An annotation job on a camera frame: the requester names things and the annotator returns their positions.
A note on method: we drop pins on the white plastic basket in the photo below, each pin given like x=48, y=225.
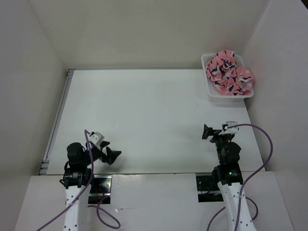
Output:
x=214, y=96

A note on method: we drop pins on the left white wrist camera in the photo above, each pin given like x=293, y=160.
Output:
x=96, y=138

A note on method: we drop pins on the pink navy patterned shorts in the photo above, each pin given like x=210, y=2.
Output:
x=228, y=78

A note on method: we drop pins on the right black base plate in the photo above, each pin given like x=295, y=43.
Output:
x=207, y=190

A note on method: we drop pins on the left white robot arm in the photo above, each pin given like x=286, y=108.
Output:
x=78, y=180

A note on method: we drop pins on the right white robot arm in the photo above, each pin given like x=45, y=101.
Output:
x=228, y=177

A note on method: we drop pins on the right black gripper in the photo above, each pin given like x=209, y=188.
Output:
x=210, y=131

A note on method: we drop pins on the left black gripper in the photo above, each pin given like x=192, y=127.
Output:
x=111, y=155

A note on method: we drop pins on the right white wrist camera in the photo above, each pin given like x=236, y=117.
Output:
x=230, y=127

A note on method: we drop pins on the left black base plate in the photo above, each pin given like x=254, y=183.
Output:
x=100, y=190

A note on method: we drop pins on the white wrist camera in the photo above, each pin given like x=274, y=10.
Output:
x=230, y=127
x=96, y=138

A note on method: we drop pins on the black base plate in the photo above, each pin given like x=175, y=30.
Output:
x=207, y=190
x=100, y=190

